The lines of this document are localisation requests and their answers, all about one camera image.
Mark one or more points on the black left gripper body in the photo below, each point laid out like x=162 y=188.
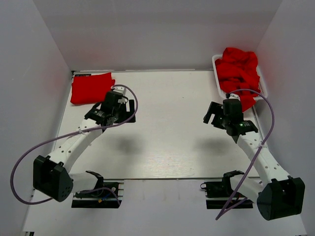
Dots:
x=118 y=112

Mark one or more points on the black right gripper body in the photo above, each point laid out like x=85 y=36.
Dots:
x=221 y=122

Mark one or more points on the red t-shirt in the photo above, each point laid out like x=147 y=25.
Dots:
x=91 y=88

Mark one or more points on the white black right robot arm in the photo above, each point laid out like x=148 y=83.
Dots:
x=279 y=195

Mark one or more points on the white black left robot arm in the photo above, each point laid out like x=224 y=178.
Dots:
x=51 y=174

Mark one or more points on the pile of red t-shirts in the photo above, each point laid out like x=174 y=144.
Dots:
x=240 y=64

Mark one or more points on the white plastic laundry basket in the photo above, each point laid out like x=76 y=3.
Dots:
x=222 y=86

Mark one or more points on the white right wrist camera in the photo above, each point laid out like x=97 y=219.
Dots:
x=232 y=96

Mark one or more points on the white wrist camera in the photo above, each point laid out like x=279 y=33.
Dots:
x=122 y=91
x=232 y=96

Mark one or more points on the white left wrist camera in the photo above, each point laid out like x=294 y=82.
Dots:
x=122 y=91

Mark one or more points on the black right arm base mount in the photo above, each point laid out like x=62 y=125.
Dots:
x=216 y=196

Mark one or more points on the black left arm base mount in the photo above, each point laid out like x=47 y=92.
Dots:
x=102 y=198

